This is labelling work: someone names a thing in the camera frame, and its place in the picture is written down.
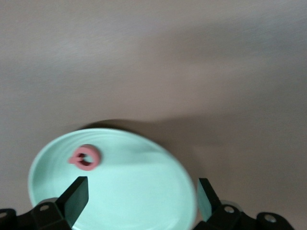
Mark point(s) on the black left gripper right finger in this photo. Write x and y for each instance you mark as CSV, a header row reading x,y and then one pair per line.
x,y
216,210

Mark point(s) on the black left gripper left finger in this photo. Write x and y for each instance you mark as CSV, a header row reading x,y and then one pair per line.
x,y
72,198

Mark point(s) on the pink capital letter Q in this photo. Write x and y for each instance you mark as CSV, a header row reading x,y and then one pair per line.
x,y
97,158

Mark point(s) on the green plate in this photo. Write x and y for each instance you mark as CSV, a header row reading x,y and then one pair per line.
x,y
132,187

